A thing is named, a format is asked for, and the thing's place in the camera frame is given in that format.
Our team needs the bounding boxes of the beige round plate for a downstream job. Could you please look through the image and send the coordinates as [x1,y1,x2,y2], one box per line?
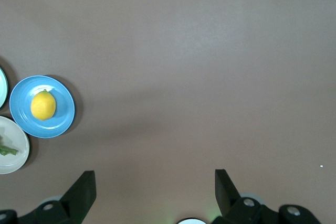
[0,115,30,175]

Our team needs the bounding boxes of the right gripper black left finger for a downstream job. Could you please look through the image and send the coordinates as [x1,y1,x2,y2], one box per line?
[0,170,97,224]

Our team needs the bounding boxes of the pale green round plate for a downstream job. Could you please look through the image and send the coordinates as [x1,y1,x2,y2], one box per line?
[0,66,11,109]

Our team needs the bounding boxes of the yellow lemon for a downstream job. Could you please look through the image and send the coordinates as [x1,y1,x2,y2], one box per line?
[30,89,57,121]

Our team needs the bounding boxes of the blue round plate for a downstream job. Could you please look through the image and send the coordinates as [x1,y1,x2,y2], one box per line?
[9,74,76,139]

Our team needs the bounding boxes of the green lettuce leaf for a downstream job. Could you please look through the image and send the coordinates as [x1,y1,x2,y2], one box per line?
[0,126,19,156]

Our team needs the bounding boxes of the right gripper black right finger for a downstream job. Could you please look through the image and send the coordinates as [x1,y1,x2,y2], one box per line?
[211,168,321,224]

